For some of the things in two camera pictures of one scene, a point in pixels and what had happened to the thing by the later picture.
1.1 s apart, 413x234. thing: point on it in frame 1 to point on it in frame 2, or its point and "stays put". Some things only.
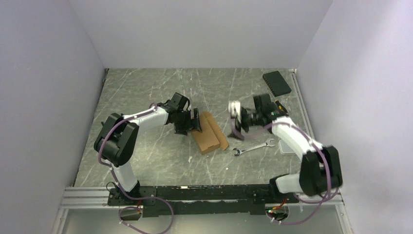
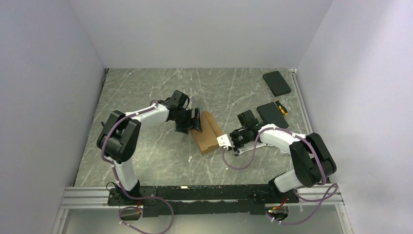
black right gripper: x=242 y=113 to x=235 y=146
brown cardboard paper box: x=211 y=135 stays put
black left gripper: x=192 y=124 stays put
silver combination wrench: x=267 y=144 stays put
